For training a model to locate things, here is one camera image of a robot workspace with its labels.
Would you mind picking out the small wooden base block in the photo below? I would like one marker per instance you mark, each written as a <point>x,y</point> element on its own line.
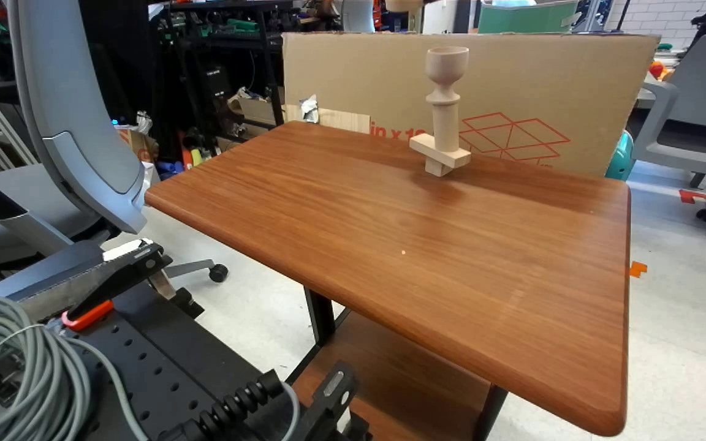
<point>437,169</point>

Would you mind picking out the flat wooden bar block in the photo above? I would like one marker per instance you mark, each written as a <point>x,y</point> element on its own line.
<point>420,146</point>

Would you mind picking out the wooden cylinder block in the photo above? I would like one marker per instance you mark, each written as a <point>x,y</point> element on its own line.
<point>443,123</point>

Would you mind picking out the wooden goblet block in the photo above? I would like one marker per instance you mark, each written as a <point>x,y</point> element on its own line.
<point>446,64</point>

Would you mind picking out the black table leg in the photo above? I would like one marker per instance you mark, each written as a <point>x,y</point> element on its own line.
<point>488,417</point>
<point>320,314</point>

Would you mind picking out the wooden lower table shelf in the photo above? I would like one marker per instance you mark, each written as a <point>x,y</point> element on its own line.
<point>402,383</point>

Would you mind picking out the large cardboard box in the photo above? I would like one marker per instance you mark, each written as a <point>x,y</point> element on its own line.
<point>533,82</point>

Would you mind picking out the black storage rack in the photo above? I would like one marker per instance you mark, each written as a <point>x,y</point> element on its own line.
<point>207,49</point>

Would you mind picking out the black perforated mounting board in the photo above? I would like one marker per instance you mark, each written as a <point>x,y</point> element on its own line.
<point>148,369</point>

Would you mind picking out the green box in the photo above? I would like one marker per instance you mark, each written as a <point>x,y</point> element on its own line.
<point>524,17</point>

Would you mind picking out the teal ball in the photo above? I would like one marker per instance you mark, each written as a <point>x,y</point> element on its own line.
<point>620,160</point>

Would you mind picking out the orange floor tape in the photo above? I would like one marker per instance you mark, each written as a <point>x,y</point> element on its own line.
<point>638,268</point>

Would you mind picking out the grey office chair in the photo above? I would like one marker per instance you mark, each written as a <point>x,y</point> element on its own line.
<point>66,98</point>

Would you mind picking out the small orange object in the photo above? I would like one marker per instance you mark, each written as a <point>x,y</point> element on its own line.
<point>657,70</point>

